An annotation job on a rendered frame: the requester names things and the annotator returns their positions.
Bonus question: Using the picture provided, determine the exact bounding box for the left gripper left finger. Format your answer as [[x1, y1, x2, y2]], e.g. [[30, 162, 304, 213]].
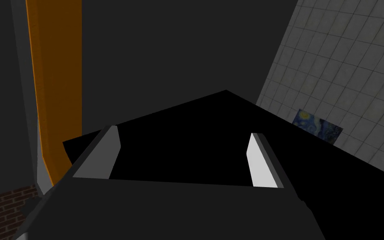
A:
[[72, 125, 122, 180]]

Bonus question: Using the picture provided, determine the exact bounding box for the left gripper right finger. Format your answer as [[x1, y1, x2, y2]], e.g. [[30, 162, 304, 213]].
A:
[[246, 132, 285, 189]]

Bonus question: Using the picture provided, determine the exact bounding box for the black flat-topped furniture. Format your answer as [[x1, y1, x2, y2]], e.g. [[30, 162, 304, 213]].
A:
[[62, 89, 384, 240]]

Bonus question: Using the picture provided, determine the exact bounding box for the blue swirl painting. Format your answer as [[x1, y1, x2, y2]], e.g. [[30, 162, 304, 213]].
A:
[[292, 108, 344, 145]]

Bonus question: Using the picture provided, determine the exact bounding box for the orange door leaf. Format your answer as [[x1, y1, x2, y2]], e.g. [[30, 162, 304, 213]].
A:
[[25, 0, 83, 187]]

